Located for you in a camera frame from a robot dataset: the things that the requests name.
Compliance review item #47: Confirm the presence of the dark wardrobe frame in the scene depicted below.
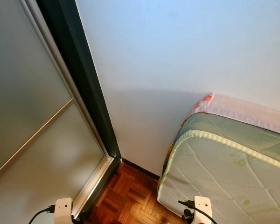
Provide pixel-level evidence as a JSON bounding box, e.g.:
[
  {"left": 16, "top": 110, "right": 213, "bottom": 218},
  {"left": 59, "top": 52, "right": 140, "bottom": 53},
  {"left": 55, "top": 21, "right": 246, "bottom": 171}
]
[{"left": 36, "top": 0, "right": 122, "bottom": 222}]

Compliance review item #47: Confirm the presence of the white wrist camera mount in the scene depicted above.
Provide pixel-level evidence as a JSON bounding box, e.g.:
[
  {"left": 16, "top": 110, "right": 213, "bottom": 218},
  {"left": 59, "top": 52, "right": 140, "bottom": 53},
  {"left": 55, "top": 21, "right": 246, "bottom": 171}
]
[
  {"left": 54, "top": 197, "right": 73, "bottom": 224},
  {"left": 194, "top": 196, "right": 213, "bottom": 224}
]

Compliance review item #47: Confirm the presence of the dark wooden baseboard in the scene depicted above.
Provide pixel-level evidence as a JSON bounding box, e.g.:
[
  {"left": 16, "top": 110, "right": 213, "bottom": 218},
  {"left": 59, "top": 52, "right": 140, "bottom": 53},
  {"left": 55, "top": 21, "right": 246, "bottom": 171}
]
[{"left": 121, "top": 159, "right": 161, "bottom": 180}]

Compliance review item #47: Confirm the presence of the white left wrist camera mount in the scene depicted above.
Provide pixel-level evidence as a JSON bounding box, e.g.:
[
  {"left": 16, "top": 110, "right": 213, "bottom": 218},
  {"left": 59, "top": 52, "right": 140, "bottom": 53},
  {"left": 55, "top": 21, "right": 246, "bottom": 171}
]
[{"left": 54, "top": 197, "right": 73, "bottom": 224}]

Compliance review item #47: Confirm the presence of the frosted glass wardrobe door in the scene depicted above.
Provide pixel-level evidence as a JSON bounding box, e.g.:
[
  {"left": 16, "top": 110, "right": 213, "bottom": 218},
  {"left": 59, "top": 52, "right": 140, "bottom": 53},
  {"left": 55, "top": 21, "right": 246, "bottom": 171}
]
[{"left": 0, "top": 0, "right": 115, "bottom": 224}]

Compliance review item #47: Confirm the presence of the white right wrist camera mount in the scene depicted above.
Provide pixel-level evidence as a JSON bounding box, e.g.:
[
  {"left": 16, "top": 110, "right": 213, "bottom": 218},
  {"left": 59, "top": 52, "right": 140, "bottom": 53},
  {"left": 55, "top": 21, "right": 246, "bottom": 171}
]
[{"left": 194, "top": 196, "right": 213, "bottom": 224}]

